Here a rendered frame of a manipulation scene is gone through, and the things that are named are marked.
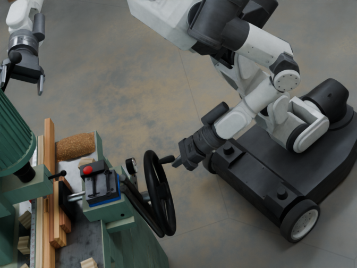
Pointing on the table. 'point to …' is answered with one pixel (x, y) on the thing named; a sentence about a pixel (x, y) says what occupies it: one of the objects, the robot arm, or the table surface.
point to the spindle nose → (25, 173)
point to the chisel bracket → (22, 192)
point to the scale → (33, 220)
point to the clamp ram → (68, 199)
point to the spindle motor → (14, 138)
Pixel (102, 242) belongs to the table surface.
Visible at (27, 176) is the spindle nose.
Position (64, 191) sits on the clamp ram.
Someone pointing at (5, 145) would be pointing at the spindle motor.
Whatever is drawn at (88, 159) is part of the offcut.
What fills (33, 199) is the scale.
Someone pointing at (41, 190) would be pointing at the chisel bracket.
